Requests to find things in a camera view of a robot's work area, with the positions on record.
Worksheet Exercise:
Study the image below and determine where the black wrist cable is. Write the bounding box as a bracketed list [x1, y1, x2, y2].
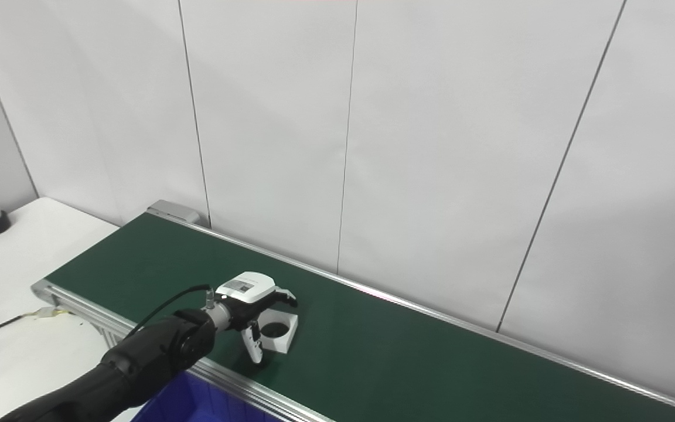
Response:
[124, 284, 214, 341]

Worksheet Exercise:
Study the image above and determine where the aluminium conveyor leg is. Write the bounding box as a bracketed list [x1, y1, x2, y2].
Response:
[97, 324, 125, 352]

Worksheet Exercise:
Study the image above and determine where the green conveyor belt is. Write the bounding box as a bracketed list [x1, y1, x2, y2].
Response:
[31, 199, 675, 422]
[46, 212, 675, 422]

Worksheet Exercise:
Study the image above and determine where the white square part with hole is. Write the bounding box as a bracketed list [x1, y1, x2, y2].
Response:
[258, 311, 299, 354]

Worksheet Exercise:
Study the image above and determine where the black cable with pale connector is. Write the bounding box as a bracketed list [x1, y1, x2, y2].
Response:
[0, 305, 74, 343]

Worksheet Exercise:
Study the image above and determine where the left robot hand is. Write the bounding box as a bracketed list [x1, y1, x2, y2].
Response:
[214, 271, 299, 366]

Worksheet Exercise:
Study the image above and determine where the blue plastic bin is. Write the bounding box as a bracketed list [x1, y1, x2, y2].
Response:
[131, 370, 282, 422]

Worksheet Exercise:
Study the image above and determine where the grey conveyor end cap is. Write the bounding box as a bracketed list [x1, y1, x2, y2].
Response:
[147, 199, 200, 224]

